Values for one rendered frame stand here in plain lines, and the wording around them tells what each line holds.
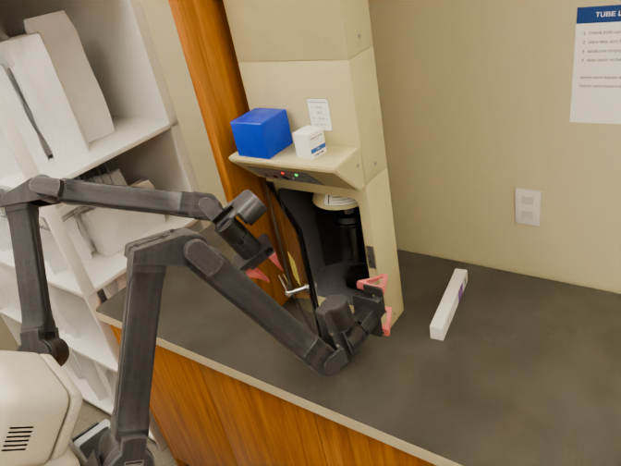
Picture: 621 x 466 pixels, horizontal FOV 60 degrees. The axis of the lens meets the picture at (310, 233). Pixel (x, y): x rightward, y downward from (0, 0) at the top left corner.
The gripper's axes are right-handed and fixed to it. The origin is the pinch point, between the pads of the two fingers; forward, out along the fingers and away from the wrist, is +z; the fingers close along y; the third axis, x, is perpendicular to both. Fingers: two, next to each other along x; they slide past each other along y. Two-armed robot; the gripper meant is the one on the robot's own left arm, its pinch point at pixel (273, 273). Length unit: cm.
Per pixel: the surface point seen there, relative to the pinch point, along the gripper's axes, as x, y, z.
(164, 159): -128, 23, -4
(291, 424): 4.7, 26.5, 41.2
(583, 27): 7, -93, -3
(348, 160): 7.0, -31.4, -15.1
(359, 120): 2.9, -39.1, -19.0
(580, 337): 29, -50, 56
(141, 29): -112, -9, -52
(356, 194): 1.0, -28.5, -3.2
